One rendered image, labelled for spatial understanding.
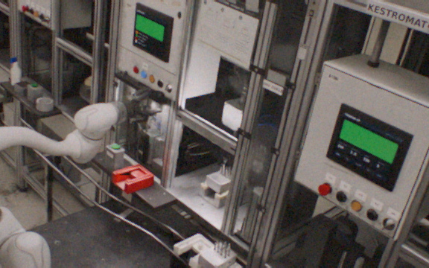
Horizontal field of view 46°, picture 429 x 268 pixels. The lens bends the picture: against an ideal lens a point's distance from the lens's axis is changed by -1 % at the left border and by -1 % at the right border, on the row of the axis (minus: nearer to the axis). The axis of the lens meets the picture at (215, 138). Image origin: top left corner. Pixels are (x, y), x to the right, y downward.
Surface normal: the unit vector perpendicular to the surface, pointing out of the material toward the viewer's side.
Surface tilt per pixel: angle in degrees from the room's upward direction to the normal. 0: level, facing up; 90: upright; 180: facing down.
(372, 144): 90
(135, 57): 90
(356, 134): 90
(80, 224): 0
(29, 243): 6
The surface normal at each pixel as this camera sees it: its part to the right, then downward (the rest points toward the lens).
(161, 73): -0.70, 0.22
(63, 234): 0.15, -0.88
